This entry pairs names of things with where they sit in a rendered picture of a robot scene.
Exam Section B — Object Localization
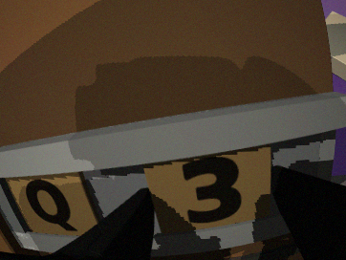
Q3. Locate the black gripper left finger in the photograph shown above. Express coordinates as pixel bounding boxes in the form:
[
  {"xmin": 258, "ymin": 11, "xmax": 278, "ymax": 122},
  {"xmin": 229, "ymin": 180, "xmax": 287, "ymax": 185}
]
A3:
[{"xmin": 0, "ymin": 187, "xmax": 155, "ymax": 260}]

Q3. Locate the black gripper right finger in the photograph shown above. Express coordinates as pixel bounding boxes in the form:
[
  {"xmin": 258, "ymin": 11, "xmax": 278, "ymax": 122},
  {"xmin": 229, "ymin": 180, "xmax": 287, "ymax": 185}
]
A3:
[{"xmin": 270, "ymin": 164, "xmax": 346, "ymax": 260}]

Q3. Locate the tan tile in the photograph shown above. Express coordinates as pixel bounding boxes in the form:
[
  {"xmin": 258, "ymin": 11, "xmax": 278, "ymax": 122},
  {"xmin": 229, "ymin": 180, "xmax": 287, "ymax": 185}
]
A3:
[
  {"xmin": 142, "ymin": 142, "xmax": 272, "ymax": 234},
  {"xmin": 5, "ymin": 171, "xmax": 101, "ymax": 235}
]

